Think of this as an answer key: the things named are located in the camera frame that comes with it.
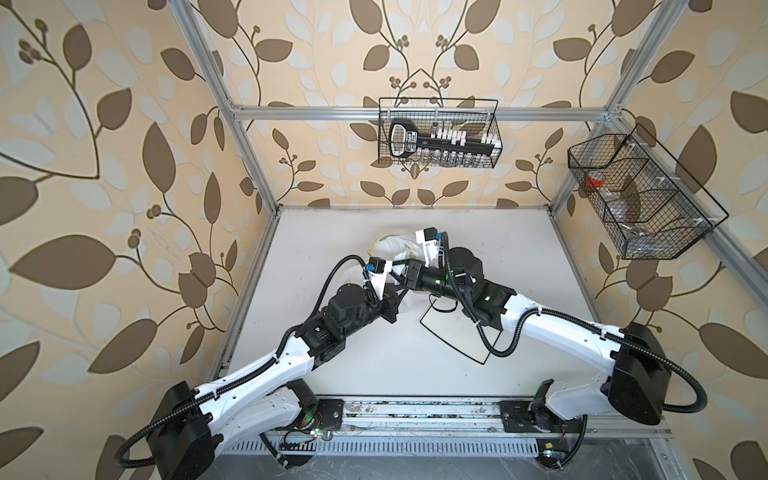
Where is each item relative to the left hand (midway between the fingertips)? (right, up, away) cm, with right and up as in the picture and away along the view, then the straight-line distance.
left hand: (411, 285), depth 71 cm
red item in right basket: (+56, +29, +17) cm, 65 cm away
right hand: (-6, +4, -2) cm, 7 cm away
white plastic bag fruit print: (-6, +9, +9) cm, 14 cm away
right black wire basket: (+60, +17, +3) cm, 62 cm away
